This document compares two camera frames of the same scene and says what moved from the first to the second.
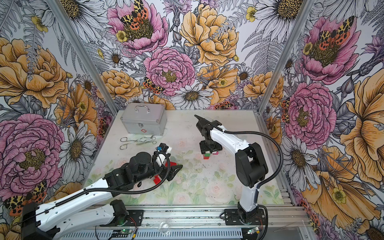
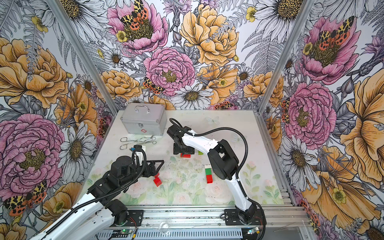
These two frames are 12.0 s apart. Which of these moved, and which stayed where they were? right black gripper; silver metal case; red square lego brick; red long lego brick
Moved: right black gripper; red long lego brick
Stayed: silver metal case; red square lego brick
